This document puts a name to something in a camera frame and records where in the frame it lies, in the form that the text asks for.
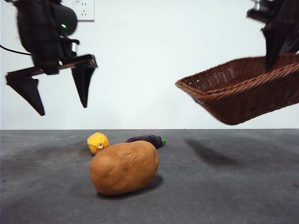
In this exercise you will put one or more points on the brown wicker basket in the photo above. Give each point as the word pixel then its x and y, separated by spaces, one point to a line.
pixel 245 102

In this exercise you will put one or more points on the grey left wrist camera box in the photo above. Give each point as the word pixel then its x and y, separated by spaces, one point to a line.
pixel 74 47

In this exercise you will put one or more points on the white wall socket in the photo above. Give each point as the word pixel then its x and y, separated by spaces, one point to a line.
pixel 87 10

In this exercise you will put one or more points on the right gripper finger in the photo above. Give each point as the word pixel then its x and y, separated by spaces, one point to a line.
pixel 272 49
pixel 290 45

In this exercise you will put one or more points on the yellow corn cob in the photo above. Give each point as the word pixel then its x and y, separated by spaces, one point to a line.
pixel 96 140

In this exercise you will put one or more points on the purple eggplant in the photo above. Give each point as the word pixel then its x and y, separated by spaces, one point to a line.
pixel 149 139

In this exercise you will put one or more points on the brown potato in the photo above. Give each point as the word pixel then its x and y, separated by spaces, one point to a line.
pixel 123 169

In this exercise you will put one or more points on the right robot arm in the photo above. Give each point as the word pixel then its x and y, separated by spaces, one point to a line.
pixel 278 12

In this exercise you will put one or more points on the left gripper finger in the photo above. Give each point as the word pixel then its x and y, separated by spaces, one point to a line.
pixel 83 84
pixel 28 91

